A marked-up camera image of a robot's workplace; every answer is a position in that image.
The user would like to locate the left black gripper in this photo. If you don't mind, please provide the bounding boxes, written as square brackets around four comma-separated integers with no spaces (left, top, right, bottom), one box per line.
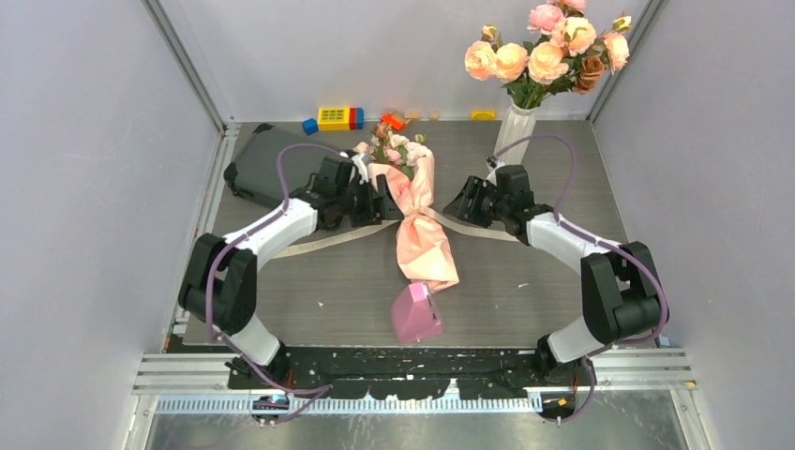
[336,174,403,228]

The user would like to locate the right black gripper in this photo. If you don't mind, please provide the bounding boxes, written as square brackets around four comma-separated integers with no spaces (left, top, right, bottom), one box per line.
[442,176,510,229]

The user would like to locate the cream printed ribbon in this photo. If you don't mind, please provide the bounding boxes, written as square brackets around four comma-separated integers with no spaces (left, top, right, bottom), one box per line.
[274,207,516,259]

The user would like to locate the pink paper bouquet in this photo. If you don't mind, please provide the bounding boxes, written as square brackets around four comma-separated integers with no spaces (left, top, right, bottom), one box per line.
[354,122,459,292]

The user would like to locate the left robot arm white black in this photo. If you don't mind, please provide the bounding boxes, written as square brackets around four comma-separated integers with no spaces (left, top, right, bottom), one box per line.
[177,157,403,388]

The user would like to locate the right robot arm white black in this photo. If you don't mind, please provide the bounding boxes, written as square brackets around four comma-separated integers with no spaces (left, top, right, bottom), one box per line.
[442,165,668,385]

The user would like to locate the white ribbed vase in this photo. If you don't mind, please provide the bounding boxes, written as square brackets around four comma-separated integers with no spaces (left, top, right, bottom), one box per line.
[493,104,539,165]

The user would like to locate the peach pink flowers in vase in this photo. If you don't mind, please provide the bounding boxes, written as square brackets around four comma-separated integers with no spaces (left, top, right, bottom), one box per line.
[464,1,633,110]

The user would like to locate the orange red toy block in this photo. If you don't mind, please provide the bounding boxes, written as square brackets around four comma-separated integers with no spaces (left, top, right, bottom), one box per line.
[381,113,405,131]

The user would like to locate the small yellow toy block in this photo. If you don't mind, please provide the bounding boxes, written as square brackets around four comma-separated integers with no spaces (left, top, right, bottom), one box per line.
[470,110,496,121]

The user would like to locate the red blue toy block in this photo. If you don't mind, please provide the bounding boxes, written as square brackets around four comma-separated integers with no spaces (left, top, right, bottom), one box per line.
[348,107,365,130]

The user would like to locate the dark grey hard case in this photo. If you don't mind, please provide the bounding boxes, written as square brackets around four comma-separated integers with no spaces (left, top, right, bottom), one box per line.
[223,124,343,209]

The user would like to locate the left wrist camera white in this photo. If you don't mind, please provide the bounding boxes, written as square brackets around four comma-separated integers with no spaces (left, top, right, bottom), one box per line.
[345,150,372,185]

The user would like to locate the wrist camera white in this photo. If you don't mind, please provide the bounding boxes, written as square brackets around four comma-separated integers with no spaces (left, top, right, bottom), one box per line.
[486,155,505,186]
[345,150,372,185]

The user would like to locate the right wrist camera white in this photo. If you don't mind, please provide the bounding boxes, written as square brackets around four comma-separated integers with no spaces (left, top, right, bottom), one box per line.
[486,155,505,186]

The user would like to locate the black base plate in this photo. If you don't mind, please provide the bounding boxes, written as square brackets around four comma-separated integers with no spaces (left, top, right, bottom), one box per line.
[226,347,595,400]

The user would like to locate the aluminium frame rail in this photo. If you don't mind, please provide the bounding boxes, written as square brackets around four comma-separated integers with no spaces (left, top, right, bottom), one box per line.
[132,349,698,415]

